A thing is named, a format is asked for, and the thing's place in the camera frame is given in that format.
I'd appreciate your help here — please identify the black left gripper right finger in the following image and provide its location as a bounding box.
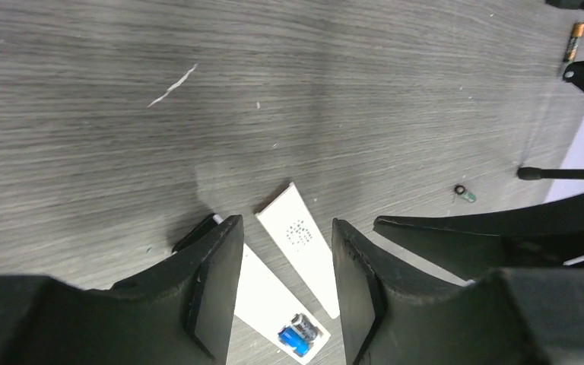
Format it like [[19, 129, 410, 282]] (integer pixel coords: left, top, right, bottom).
[[332, 219, 584, 364]]

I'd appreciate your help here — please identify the slim white remote control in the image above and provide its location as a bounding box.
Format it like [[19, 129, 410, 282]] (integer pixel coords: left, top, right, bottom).
[[234, 245, 331, 364]]

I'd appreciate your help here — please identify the blue battery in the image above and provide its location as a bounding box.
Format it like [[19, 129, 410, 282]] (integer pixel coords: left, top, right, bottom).
[[278, 326, 310, 357]]

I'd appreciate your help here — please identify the dark grey battery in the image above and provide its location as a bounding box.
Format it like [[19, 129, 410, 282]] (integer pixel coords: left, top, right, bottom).
[[290, 313, 319, 342]]

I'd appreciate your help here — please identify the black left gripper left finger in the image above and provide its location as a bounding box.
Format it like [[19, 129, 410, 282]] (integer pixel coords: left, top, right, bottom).
[[0, 215, 244, 364]]

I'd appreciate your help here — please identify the orange black battery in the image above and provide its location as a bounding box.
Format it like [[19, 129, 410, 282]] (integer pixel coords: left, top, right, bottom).
[[562, 21, 584, 64]]

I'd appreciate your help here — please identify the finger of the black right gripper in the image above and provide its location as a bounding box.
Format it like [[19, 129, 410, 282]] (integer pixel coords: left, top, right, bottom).
[[373, 193, 584, 280]]

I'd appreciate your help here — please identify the white remote battery cover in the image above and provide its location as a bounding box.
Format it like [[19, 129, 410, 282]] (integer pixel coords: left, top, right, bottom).
[[255, 182, 340, 319]]

